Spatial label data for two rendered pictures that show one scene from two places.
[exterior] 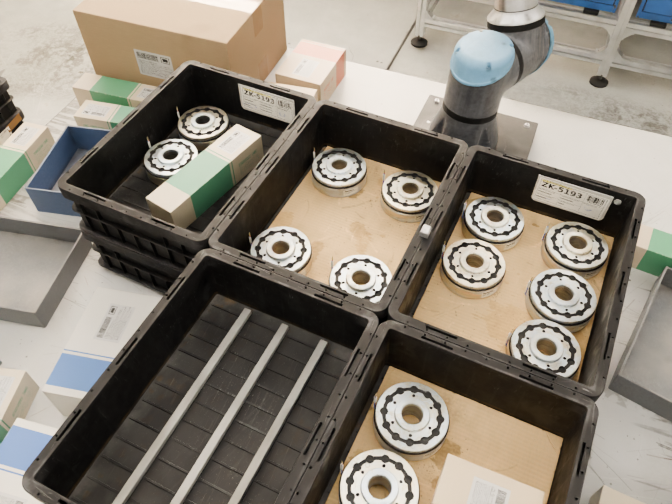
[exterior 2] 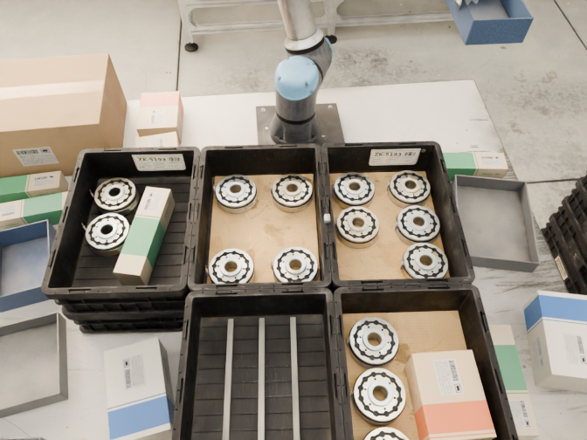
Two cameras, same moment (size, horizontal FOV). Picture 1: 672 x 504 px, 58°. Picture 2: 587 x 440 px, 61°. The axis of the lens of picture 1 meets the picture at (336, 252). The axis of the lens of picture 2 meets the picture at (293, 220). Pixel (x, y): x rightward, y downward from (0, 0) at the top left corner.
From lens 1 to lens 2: 0.30 m
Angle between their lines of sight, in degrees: 17
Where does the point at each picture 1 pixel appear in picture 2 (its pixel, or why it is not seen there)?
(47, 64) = not seen: outside the picture
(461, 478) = (426, 365)
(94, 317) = (115, 374)
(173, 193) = (132, 259)
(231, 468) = (281, 429)
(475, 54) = (293, 78)
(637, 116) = (365, 57)
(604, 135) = (377, 95)
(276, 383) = (277, 360)
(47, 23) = not seen: outside the picture
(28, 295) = (37, 381)
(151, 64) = (32, 156)
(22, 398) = not seen: outside the picture
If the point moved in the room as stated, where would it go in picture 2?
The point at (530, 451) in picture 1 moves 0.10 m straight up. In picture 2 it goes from (445, 327) to (458, 308)
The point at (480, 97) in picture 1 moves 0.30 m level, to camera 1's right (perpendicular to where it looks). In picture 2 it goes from (305, 105) to (396, 72)
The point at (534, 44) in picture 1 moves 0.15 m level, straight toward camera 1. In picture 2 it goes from (323, 55) to (332, 91)
